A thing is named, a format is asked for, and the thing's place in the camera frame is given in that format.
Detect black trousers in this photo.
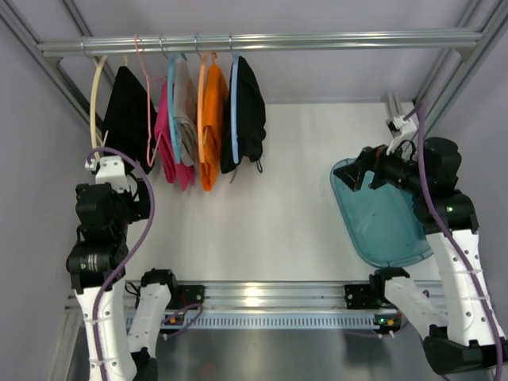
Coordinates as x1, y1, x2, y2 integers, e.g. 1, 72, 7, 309
102, 66, 157, 174
220, 56, 267, 174

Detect orange trousers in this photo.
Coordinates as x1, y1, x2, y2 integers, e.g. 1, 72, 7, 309
199, 63, 229, 191

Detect orange plastic hanger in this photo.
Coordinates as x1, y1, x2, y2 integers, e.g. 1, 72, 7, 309
197, 52, 217, 163

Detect light blue plastic hanger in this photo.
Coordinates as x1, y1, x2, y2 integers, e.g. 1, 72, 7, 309
229, 36, 240, 164

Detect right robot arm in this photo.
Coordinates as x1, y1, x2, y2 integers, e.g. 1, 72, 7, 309
332, 137, 507, 379

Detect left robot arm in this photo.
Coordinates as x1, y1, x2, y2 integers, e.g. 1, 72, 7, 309
66, 175, 176, 380

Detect magenta trousers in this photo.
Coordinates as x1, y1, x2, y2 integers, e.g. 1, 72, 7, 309
154, 81, 194, 191

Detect cream plastic hanger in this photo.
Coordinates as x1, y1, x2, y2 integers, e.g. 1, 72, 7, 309
89, 56, 108, 149

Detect black trousers on cream hanger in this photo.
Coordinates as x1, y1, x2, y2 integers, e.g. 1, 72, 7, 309
102, 66, 157, 174

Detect teal plastic hanger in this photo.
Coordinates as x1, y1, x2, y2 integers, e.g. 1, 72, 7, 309
167, 52, 187, 164

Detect beige grey trousers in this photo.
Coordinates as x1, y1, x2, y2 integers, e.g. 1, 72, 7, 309
173, 56, 198, 167

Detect teal plastic basket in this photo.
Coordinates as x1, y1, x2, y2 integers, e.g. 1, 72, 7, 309
329, 171, 433, 268

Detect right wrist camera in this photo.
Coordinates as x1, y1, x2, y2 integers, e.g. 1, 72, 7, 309
387, 115, 418, 156

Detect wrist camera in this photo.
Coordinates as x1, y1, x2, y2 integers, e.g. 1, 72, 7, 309
387, 115, 418, 156
85, 156, 129, 193

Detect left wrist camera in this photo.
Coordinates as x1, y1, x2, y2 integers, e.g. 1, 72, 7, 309
85, 156, 129, 193

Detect pink wire hanger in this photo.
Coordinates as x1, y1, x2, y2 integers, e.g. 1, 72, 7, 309
134, 33, 164, 168

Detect slotted cable duct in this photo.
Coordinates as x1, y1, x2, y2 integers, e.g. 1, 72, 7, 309
122, 313, 402, 331

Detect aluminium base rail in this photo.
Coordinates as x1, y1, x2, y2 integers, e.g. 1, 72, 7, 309
64, 279, 449, 314

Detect silver aluminium hanging rail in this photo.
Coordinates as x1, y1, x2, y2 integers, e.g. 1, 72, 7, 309
37, 28, 483, 57

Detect aluminium frame posts right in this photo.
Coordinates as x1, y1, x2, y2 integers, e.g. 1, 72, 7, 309
386, 0, 508, 136

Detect aluminium frame posts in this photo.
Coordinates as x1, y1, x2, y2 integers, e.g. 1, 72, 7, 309
1, 1, 90, 130
386, 0, 508, 136

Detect aluminium frame posts left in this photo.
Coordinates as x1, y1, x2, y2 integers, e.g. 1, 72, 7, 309
1, 1, 90, 130

